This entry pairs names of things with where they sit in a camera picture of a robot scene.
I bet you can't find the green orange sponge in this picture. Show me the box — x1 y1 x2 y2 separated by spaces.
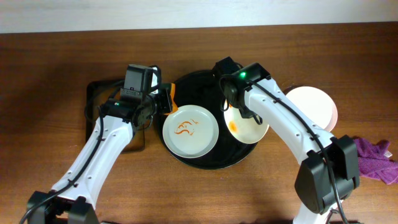
161 83 178 115

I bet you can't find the grey plate with sauce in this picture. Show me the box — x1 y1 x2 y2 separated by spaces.
162 105 220 159

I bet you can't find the white plate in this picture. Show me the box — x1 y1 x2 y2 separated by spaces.
223 105 269 144
286 86 338 132

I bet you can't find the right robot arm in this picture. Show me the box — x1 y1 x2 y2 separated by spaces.
212 57 360 223

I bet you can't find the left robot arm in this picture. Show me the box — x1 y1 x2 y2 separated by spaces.
21 64 177 223

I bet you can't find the rectangular black tray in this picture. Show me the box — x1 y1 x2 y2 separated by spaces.
85 78 145 154

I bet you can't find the purple cloth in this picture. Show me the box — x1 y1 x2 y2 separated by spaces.
354 138 397 185

